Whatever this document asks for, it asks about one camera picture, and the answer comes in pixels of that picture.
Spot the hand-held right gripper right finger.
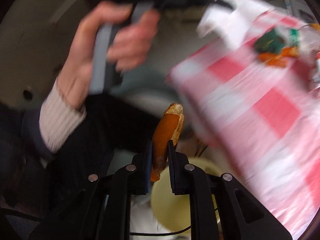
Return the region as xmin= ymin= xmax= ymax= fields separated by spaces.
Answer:
xmin=167 ymin=140 xmax=293 ymax=240

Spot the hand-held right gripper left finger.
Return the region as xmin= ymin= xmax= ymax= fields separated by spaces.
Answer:
xmin=29 ymin=141 xmax=153 ymax=240

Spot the long orange peel strip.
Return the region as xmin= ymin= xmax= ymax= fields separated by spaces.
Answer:
xmin=150 ymin=102 xmax=185 ymax=182

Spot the yellow plastic bin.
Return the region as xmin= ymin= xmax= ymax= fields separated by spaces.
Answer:
xmin=150 ymin=156 xmax=221 ymax=237

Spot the person's left forearm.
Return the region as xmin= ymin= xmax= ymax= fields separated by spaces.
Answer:
xmin=37 ymin=79 xmax=88 ymax=153

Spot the person's left hand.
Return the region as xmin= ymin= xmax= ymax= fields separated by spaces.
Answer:
xmin=57 ymin=1 xmax=161 ymax=111

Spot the person's dark clothing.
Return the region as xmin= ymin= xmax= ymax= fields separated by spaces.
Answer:
xmin=0 ymin=94 xmax=164 ymax=233

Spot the red white checkered tablecloth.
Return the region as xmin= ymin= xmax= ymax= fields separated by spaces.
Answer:
xmin=166 ymin=10 xmax=320 ymax=239

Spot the white crumpled paper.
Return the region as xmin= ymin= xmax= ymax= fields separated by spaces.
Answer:
xmin=197 ymin=0 xmax=254 ymax=51

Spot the clear plastic bottle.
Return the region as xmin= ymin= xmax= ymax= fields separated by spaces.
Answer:
xmin=254 ymin=26 xmax=304 ymax=55

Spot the black cable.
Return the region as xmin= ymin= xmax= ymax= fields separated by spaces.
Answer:
xmin=130 ymin=206 xmax=218 ymax=236

